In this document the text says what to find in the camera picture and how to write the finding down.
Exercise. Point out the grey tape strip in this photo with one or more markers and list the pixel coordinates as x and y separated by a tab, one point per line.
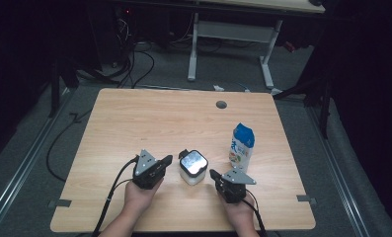
306	199
60	203

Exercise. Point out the desk with white metal legs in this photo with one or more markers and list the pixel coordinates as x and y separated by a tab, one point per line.
233	33

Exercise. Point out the person's left hand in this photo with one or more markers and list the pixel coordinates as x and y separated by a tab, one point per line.
141	197

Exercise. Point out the metal floor rail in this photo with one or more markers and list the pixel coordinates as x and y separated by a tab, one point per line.
25	158
338	177

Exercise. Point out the black metal stand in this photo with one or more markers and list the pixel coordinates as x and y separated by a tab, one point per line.
325	112
54	92

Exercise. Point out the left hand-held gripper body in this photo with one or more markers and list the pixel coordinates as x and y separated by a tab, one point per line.
147	174

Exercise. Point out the person's right hand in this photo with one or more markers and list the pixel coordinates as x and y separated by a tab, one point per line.
239	214

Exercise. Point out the white and blue pouch bag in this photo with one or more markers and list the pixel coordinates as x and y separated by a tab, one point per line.
242	148

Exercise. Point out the small red object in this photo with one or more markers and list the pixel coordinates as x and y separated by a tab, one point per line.
289	46

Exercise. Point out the glass jar with black lid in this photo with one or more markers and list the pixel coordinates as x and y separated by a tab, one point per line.
193	166

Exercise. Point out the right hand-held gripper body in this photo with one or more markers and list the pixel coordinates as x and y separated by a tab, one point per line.
233	187

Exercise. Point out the small white floor object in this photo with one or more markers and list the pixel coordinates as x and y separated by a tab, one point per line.
218	88

